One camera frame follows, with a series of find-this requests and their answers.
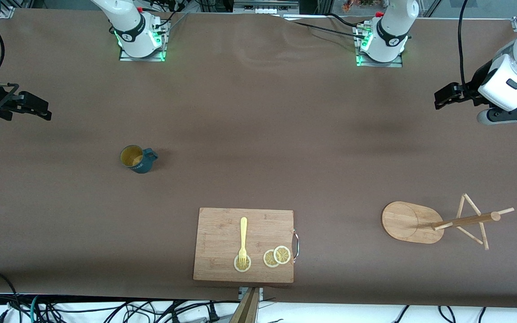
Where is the teal mug with yellow inside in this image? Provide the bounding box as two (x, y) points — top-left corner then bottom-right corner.
(120, 144), (158, 174)

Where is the wooden mug rack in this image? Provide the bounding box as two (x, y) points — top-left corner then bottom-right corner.
(381, 193), (515, 251)

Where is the orange patterned packet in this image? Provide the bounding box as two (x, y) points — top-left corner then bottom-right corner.
(343, 0), (376, 12)

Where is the brown table cover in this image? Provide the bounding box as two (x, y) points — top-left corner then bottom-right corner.
(0, 8), (517, 310)

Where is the white power strip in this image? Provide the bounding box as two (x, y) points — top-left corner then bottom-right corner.
(234, 0), (299, 14)

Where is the wooden cutting board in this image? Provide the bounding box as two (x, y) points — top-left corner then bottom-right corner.
(193, 207), (299, 284)

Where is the yellow plastic fork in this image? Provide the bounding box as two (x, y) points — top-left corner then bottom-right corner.
(238, 217), (248, 266)

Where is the wooden beam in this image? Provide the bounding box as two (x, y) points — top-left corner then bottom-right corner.
(229, 287), (260, 323)

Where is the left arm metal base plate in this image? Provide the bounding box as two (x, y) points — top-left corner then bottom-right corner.
(355, 25), (403, 68)

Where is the short black table cable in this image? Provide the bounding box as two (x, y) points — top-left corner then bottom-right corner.
(326, 13), (363, 27)

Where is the long black table cable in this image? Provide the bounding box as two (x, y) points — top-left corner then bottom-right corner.
(292, 20), (367, 40)

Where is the tangled black cable bundle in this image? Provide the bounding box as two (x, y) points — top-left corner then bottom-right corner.
(39, 298), (241, 323)

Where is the metal beam bracket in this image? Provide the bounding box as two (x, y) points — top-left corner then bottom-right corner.
(238, 287), (264, 300)

